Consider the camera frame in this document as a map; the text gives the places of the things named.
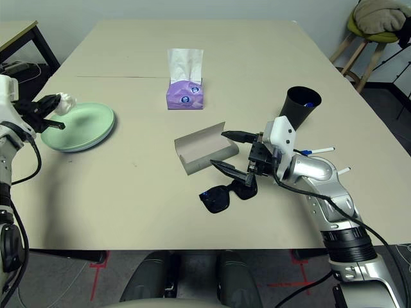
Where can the black sunglasses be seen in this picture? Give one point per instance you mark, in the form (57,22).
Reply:
(213,200)

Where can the grey power strip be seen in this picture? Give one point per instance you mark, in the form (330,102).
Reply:
(17,67)

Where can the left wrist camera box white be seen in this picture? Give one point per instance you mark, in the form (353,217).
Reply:
(6,93)

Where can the robot leg dark grey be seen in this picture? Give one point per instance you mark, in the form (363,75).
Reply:
(239,280)
(147,277)

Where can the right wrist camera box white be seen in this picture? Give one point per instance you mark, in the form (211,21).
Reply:
(282,134)

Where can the black plastic cup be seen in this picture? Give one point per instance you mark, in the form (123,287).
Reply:
(293,110)

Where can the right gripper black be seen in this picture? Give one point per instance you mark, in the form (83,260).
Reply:
(261,158)

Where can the beige blanket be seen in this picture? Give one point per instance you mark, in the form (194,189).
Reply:
(379,16)

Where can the red floor tape mark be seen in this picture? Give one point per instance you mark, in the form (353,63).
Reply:
(96,272)

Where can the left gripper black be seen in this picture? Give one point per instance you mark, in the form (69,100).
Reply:
(32,115)

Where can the robot torso beige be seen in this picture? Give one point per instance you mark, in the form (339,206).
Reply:
(160,303)

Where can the robot left leg dark grey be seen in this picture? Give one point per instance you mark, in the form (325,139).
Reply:
(147,277)

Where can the green plate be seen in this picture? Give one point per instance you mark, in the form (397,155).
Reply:
(86,125)

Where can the green stool wooden legs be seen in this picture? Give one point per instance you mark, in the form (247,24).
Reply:
(375,37)

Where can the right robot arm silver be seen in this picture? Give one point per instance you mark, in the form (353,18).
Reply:
(318,167)

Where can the white tissue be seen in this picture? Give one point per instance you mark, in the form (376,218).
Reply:
(67,102)

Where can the purple tissue pack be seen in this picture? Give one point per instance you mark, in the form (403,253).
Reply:
(184,96)

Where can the grey glasses case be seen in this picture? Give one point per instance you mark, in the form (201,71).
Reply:
(199,149)

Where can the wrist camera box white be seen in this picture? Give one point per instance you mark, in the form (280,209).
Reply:
(6,93)
(282,134)

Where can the side table black legs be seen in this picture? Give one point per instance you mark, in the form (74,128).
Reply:
(16,33)

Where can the black tripod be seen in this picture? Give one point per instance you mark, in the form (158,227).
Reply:
(387,59)

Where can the robot right leg dark grey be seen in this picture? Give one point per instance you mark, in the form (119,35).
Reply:
(239,280)

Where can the blue plate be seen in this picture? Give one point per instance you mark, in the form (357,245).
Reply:
(99,143)

